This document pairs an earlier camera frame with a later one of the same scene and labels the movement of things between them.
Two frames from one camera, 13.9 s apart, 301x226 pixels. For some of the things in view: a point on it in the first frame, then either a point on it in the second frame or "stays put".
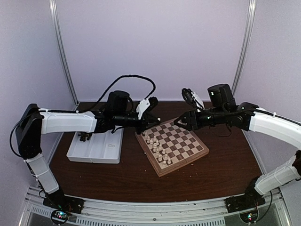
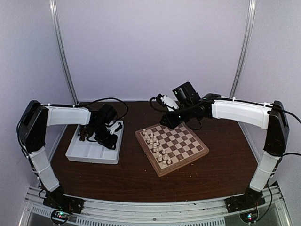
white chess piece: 154,147 stays put
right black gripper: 188,117 -> 171,123
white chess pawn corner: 164,165 stays put
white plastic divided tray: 103,147 stays put
